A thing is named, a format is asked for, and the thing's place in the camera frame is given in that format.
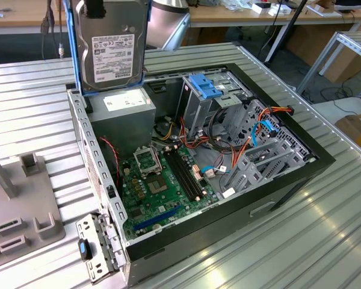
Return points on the white flat board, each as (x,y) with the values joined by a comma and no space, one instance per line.
(328,111)

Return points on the metal locking lever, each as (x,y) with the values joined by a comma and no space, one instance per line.
(158,160)

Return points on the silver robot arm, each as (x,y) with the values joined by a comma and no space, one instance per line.
(168,24)

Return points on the blue expansion slot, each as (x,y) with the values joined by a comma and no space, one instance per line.
(158,218)

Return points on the small white carton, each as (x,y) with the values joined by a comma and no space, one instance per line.
(281,10)

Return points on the square brown chipset chip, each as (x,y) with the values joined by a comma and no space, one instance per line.
(158,186)

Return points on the hard disk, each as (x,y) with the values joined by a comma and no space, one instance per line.
(114,60)

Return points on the grey card retainer bracket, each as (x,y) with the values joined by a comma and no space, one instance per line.
(108,241)

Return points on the black latch with blue tab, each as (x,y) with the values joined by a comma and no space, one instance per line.
(83,250)

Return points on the grey power supply unit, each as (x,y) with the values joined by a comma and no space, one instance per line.
(120,129)

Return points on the CPU socket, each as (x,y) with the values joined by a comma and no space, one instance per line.
(147,161)

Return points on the black RAM slot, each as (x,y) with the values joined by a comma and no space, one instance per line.
(191,174)
(188,174)
(182,174)
(185,174)

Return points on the white box black lid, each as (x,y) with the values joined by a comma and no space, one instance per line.
(260,10)

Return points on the grey metal disk bay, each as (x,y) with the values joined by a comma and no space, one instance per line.
(243,177)

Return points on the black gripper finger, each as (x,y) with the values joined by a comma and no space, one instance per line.
(94,8)

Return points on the black monitor base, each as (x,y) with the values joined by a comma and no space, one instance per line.
(347,6)

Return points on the blue plastic drive latch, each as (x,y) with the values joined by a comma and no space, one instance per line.
(203,85)

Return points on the grey parts rack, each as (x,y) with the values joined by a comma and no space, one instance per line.
(33,192)

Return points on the silver metal shelf frame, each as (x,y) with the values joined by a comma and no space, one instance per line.
(355,45)

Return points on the brown cardboard box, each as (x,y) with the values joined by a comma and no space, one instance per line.
(346,66)
(307,45)
(358,135)

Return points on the wooden desk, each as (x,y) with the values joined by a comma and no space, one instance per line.
(18,18)
(243,18)

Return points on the grey optical drive cage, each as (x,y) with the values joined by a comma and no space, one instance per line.
(198,114)

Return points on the beige power connector socket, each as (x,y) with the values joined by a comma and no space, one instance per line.
(196,169)

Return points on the black stand pole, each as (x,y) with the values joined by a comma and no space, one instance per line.
(286,30)

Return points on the black open PC case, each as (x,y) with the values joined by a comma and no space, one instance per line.
(228,216)

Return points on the green motherboard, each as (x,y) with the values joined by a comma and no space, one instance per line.
(156,204)

